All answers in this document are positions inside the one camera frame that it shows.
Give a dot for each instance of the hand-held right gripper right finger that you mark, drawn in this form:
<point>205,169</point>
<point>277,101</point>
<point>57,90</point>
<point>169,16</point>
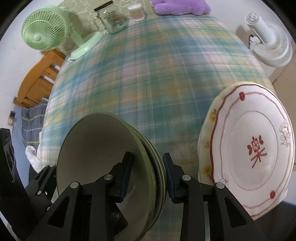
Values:
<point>167,178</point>

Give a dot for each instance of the grey floral ceramic bowl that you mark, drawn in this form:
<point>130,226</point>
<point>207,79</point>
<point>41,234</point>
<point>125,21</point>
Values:
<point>158,176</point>
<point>92,143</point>
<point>163,178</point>

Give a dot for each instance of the wooden chair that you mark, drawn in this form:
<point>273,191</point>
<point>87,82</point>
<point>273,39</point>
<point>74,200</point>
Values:
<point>34,78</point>

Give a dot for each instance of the cotton swab container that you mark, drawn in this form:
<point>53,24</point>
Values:
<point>136,14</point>

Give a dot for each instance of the purple plush cushion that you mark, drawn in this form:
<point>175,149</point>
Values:
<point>180,7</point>

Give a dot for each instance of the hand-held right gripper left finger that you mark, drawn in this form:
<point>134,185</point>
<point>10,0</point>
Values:
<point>126,176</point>

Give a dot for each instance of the green cartoon printed mat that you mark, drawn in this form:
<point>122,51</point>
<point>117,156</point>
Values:
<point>76,4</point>

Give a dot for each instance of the white standing fan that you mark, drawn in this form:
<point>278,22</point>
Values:
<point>272,46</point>

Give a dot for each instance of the plaid tablecloth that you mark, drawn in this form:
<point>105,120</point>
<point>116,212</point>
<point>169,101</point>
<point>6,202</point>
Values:
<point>161,81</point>

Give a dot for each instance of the glass jar black lid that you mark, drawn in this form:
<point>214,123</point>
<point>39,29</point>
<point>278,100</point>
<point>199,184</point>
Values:
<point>115,20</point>

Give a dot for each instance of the green desk fan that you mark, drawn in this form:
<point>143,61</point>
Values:
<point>44,27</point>

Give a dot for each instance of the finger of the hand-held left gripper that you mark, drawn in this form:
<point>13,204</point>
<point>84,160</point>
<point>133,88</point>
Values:
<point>44,183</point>
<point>120,220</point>

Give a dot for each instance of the white red-rimmed plate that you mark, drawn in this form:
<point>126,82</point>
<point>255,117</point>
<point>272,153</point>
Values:
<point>254,115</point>

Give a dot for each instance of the round yellow floral plate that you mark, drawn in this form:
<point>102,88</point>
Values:
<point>204,157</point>

